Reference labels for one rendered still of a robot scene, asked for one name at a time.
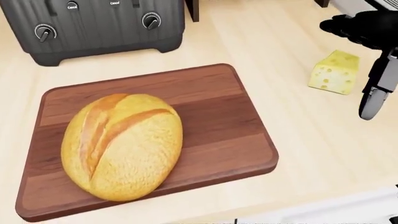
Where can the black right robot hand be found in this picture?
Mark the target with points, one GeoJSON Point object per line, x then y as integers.
{"type": "Point", "coordinates": [370, 25]}

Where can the yellow wedge of cheese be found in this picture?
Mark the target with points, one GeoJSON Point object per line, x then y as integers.
{"type": "Point", "coordinates": [334, 74]}

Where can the golden bread loaf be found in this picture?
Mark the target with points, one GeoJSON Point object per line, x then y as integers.
{"type": "Point", "coordinates": [122, 147]}

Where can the white and grey appliance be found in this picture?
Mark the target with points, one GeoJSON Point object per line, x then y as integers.
{"type": "Point", "coordinates": [348, 5]}

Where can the dark brown wooden block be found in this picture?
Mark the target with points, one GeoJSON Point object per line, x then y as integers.
{"type": "Point", "coordinates": [192, 9]}

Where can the brown wooden cutting board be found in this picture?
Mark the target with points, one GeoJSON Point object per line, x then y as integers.
{"type": "Point", "coordinates": [192, 126]}

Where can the dark grey toaster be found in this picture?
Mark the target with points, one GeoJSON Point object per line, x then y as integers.
{"type": "Point", "coordinates": [93, 28]}

